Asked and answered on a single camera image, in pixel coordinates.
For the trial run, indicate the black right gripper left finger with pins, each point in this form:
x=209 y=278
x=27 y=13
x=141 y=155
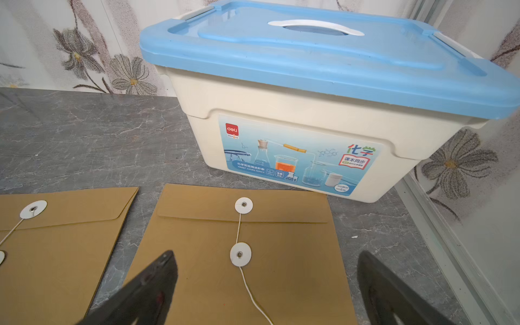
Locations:
x=146 y=299

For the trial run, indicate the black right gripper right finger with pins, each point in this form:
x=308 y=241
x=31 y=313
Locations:
x=387 y=299

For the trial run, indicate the brown kraft file bag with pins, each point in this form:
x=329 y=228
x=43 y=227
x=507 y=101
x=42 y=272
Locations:
x=249 y=256
x=57 y=248

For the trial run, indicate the blue lidded white storage box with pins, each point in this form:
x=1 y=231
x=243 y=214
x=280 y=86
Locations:
x=340 y=103

